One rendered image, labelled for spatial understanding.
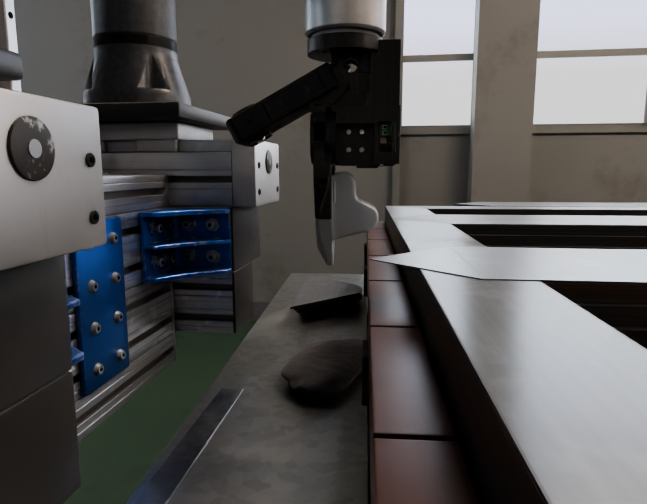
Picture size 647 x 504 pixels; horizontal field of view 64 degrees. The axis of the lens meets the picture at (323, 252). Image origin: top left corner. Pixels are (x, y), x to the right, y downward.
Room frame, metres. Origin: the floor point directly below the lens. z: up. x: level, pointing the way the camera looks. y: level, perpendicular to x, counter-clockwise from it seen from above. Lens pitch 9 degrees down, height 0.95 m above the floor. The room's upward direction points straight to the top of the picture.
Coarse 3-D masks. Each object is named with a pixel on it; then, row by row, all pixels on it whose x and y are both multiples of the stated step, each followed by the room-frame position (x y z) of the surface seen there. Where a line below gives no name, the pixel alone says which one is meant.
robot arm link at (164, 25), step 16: (96, 0) 0.75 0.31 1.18; (112, 0) 0.74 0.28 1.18; (128, 0) 0.74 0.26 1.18; (144, 0) 0.75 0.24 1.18; (160, 0) 0.77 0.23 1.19; (96, 16) 0.75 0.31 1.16; (112, 16) 0.74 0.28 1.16; (128, 16) 0.74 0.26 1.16; (144, 16) 0.75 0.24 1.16; (160, 16) 0.77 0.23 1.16; (96, 32) 0.76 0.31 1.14; (144, 32) 0.75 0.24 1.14; (160, 32) 0.76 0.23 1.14
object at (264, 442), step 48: (288, 288) 1.18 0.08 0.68; (288, 336) 0.83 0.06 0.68; (336, 336) 0.83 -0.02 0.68; (240, 384) 0.64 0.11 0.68; (288, 384) 0.64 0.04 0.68; (240, 432) 0.51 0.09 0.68; (288, 432) 0.51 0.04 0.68; (336, 432) 0.51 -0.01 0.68; (144, 480) 0.43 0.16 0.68; (192, 480) 0.43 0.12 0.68; (240, 480) 0.43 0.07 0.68; (288, 480) 0.43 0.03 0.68; (336, 480) 0.43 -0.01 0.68
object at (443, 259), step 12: (408, 252) 0.54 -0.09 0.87; (420, 252) 0.54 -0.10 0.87; (432, 252) 0.54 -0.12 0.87; (444, 252) 0.54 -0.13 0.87; (408, 264) 0.47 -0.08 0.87; (420, 264) 0.47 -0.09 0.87; (432, 264) 0.47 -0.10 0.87; (444, 264) 0.47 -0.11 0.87; (456, 264) 0.47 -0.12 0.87; (468, 264) 0.47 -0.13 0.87; (468, 276) 0.42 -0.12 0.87; (480, 276) 0.42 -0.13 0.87
